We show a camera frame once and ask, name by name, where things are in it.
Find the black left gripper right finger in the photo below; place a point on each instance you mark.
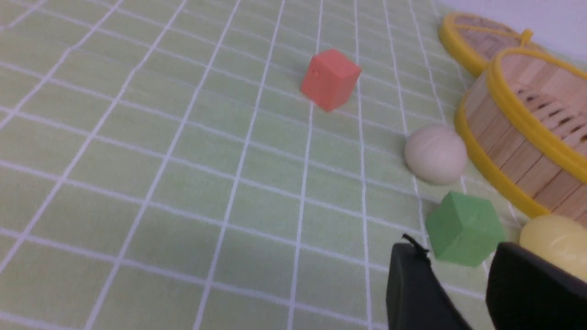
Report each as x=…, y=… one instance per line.
x=526, y=292

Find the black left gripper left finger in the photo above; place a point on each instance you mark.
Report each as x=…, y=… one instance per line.
x=415, y=299

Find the yellow steamed bun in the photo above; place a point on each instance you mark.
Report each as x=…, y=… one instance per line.
x=559, y=240

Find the white steamed bun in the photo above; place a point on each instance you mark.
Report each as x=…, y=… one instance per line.
x=436, y=154

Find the bamboo steamer tray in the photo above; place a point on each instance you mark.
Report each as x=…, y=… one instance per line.
x=524, y=124

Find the bamboo steamer lid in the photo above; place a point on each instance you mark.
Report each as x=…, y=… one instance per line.
x=474, y=40

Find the green foam cube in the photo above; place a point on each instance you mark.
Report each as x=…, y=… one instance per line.
x=464, y=229

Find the red foam cube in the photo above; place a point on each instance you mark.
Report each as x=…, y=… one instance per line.
x=330, y=79

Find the green checkered tablecloth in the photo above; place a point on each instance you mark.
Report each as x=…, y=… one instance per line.
x=162, y=170

